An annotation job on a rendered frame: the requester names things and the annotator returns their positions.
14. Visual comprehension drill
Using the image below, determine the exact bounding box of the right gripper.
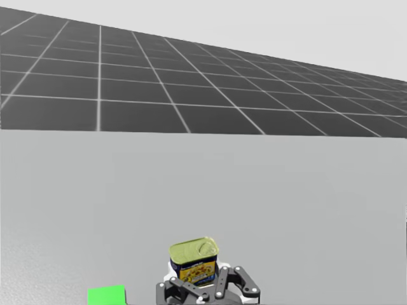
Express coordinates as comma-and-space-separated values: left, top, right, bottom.
155, 260, 262, 305

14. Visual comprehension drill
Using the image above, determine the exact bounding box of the green and blue rectangular can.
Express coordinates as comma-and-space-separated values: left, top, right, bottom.
168, 236, 221, 287

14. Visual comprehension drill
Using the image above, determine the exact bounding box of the green pad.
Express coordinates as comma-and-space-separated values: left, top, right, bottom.
86, 284, 128, 305

